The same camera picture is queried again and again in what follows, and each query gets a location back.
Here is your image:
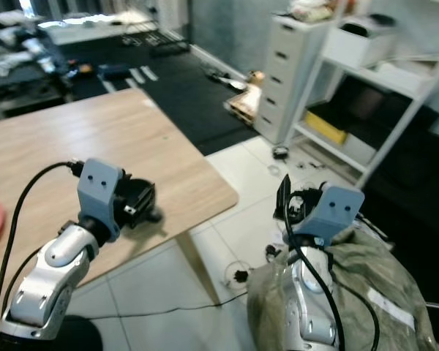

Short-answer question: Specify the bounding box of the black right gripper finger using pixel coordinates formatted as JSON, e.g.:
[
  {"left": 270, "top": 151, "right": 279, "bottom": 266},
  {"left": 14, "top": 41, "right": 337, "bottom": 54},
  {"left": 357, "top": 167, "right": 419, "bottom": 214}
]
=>
[{"left": 276, "top": 174, "right": 293, "bottom": 221}]

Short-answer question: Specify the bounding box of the flat yellow box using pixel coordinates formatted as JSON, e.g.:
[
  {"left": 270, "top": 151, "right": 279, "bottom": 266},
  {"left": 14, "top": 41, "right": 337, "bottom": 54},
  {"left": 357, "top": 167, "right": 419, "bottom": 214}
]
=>
[{"left": 304, "top": 110, "right": 349, "bottom": 146}]

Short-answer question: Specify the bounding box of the wooden table leg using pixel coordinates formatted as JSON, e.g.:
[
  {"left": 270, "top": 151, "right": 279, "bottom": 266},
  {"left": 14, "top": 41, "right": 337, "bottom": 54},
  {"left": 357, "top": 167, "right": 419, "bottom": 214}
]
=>
[{"left": 175, "top": 233, "right": 214, "bottom": 305}]

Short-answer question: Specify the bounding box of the wooden crate with bag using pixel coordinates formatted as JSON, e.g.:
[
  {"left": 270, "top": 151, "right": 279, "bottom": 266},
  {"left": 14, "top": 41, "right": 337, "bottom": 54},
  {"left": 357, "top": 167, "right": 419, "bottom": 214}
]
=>
[{"left": 225, "top": 69, "right": 266, "bottom": 122}]

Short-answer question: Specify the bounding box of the white metal shelf unit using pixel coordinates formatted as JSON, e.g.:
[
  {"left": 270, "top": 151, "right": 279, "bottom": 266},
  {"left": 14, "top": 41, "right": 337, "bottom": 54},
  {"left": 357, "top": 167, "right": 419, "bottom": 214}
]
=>
[{"left": 293, "top": 13, "right": 439, "bottom": 189}]

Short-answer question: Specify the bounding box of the white drawer cabinet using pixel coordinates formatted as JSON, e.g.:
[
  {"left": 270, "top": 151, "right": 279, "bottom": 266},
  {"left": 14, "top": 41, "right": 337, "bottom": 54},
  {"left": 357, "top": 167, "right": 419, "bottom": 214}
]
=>
[{"left": 256, "top": 13, "right": 331, "bottom": 145}]

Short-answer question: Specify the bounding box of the black and silver tool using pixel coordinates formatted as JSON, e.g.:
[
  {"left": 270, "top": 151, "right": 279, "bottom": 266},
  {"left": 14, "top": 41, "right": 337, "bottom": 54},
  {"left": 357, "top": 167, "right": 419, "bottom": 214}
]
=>
[{"left": 201, "top": 67, "right": 249, "bottom": 93}]

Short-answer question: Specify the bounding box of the blue box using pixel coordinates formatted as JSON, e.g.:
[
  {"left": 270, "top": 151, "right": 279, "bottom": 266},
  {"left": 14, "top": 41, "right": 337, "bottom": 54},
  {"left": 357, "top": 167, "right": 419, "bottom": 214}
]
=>
[{"left": 99, "top": 64, "right": 130, "bottom": 80}]

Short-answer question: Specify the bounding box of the white printer with black lid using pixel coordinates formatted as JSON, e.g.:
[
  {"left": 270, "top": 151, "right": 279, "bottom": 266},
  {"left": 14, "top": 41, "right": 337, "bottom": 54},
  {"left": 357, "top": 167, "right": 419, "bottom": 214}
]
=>
[{"left": 322, "top": 13, "right": 397, "bottom": 71}]

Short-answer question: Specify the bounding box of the cluttered metal cart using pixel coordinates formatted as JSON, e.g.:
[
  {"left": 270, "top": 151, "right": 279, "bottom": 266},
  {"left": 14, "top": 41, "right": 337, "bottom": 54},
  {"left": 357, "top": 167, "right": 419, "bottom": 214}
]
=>
[{"left": 0, "top": 13, "right": 75, "bottom": 119}]

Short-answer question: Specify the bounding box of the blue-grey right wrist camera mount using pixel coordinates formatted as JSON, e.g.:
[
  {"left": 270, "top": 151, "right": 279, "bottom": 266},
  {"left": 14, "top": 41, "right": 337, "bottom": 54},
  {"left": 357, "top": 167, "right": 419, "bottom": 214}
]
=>
[{"left": 296, "top": 184, "right": 366, "bottom": 246}]

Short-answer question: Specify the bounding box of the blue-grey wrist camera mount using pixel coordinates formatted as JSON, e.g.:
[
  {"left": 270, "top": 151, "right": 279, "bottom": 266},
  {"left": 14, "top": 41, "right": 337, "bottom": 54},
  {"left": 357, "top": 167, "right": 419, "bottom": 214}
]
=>
[
  {"left": 77, "top": 158, "right": 126, "bottom": 243},
  {"left": 296, "top": 184, "right": 366, "bottom": 246}
]

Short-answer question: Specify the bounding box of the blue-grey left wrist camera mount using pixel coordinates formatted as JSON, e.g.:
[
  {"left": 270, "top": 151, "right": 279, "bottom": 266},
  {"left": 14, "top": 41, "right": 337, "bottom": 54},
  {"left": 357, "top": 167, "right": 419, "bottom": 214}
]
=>
[{"left": 77, "top": 158, "right": 126, "bottom": 243}]

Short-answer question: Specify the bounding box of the thin black floor cable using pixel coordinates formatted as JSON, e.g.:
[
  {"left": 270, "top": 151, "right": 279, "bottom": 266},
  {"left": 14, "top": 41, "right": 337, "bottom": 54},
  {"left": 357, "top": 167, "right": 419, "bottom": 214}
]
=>
[{"left": 102, "top": 291, "right": 251, "bottom": 320}]

